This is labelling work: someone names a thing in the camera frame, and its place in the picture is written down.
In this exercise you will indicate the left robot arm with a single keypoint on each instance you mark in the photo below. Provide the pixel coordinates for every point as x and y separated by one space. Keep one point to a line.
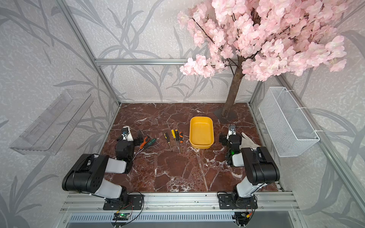
87 174

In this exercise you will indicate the aluminium front rail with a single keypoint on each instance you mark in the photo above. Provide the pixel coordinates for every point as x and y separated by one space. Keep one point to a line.
182 202

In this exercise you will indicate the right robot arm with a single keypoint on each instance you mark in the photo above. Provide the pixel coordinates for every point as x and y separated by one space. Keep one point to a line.
260 168

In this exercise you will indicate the right circuit board with wires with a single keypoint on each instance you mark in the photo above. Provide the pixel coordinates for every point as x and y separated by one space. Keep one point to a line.
242 219

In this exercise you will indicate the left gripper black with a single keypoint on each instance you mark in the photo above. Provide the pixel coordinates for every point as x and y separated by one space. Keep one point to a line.
137 142

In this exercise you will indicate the black yellow stubby screwdriver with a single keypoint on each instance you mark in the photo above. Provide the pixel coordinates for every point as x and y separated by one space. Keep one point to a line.
168 140

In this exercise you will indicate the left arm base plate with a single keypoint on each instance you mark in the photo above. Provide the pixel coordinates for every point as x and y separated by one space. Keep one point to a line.
132 202

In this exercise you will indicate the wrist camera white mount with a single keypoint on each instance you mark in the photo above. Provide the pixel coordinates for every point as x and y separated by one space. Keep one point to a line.
126 134
232 130

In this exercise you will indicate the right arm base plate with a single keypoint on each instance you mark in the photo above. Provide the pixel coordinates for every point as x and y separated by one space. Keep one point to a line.
232 201

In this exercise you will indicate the clear acrylic wall shelf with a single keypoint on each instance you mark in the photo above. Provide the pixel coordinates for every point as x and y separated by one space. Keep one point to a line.
47 134

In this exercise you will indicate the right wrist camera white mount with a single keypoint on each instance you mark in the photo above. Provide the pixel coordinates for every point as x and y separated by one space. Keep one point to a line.
232 130

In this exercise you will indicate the orange handled large screwdriver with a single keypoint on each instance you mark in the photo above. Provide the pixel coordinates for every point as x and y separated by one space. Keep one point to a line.
145 141

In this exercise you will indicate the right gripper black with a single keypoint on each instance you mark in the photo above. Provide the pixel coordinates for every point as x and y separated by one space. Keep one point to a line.
224 137

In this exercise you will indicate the black orange small screwdriver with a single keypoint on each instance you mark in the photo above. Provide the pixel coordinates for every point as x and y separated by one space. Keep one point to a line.
181 138

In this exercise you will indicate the green black handled screwdriver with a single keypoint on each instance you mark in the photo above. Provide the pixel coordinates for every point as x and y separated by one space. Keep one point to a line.
150 143

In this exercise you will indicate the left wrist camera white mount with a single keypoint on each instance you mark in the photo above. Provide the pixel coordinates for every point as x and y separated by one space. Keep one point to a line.
126 134

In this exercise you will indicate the left green circuit board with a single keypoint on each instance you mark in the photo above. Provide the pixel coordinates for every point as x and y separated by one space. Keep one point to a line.
118 216

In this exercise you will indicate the white wire mesh basket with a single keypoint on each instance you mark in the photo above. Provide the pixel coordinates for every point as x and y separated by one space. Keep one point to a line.
288 127

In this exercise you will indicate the yellow plastic storage box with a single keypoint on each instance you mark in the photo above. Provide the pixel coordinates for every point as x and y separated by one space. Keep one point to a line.
201 133

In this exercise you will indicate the black yellow-tip slim screwdriver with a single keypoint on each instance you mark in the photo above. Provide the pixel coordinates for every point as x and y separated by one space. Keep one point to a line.
178 139

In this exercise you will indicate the white work glove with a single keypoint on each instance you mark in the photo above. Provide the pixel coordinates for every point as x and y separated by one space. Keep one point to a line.
246 142

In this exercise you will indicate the pink cherry blossom tree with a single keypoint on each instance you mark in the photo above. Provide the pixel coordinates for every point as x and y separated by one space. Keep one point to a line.
261 39

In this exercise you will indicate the yellow handled screwdriver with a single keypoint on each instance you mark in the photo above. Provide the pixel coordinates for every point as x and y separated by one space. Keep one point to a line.
173 134

